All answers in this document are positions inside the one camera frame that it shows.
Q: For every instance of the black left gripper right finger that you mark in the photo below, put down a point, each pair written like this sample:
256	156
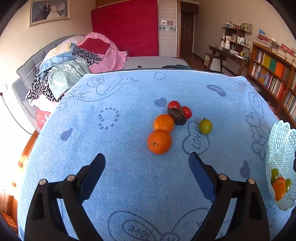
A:
237	211

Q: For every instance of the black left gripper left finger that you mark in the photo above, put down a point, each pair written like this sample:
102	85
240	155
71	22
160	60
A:
44	220

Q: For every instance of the orange persimmon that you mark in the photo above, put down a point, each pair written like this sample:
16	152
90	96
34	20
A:
279	189

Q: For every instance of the yellow green tomato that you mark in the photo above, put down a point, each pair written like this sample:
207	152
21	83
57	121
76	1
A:
205	126

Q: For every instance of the orange with stem mark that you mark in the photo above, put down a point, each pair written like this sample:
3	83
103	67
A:
159	142

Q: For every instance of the light green lattice basket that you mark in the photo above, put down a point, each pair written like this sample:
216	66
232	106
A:
280	155

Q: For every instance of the dark avocado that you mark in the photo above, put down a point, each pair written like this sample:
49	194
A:
177	115

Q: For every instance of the red cherry tomato right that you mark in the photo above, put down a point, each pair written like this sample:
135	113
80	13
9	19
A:
187	112

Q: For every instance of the red cherry tomato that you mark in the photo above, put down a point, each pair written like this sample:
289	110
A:
174	104
187	112

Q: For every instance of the small orange middle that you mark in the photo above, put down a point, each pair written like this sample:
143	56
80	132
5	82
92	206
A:
164	122

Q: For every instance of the leopard print cloth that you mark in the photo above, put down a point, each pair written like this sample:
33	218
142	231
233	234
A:
40	85

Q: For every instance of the red cherry tomato left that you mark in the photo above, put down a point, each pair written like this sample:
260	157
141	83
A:
174	104

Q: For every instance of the blue patterned towel cloth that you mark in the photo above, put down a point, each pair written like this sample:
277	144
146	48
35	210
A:
141	195

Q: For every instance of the green floral quilt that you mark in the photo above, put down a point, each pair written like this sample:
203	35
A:
64	76

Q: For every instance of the wooden bookshelf with books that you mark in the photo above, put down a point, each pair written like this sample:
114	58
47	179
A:
272	67

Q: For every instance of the dark wooden desk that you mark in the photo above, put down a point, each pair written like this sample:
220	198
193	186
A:
223	55

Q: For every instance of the small wooden desk shelf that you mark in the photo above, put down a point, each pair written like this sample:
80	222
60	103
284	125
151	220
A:
238	36

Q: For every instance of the framed wedding photo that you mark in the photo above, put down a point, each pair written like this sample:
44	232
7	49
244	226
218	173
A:
48	11

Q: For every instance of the red upholstered headboard panel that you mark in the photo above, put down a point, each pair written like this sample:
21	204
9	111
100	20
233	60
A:
131	25

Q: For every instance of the dark wooden door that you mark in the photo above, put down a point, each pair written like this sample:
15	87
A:
187	12

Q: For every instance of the white wardrobe panel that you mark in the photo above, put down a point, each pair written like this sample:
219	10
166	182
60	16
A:
167	28

